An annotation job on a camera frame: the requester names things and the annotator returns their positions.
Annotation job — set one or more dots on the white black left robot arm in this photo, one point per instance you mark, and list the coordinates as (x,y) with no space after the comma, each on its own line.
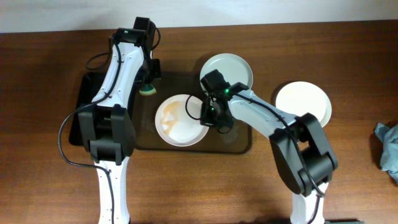
(105,122)

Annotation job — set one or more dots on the brown plastic tray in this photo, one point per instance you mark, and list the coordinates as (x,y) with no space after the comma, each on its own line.
(237,141)

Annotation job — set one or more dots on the pink plate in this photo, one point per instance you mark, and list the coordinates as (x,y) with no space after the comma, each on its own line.
(175,121)

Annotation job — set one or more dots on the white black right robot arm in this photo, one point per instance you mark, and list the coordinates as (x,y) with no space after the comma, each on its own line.
(303,155)

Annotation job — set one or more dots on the pale green plate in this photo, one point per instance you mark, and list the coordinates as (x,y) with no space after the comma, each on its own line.
(233,68)

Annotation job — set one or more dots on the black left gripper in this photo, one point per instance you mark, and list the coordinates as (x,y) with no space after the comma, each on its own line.
(148,76)

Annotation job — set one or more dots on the green yellow sponge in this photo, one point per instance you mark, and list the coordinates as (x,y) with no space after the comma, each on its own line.
(147,90)

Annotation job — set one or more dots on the blue grey cloth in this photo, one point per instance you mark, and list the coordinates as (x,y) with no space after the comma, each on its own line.
(388,160)

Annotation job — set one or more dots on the cream white plate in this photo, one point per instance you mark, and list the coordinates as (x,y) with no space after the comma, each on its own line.
(300,98)

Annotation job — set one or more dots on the black tray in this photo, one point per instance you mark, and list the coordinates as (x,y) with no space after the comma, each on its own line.
(90,85)

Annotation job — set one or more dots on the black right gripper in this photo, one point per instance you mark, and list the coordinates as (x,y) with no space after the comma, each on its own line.
(216,116)

